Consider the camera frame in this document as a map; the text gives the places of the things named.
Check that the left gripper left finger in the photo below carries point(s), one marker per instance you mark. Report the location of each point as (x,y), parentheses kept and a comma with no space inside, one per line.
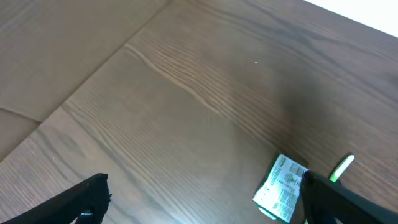
(86,202)

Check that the green white toothbrush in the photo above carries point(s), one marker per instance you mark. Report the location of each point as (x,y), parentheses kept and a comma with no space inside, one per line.
(341,168)

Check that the green white soap box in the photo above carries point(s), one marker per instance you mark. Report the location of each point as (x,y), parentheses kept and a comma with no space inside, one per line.
(277,197)

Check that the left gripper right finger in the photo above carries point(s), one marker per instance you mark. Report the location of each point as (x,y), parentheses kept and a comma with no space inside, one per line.
(325,201)

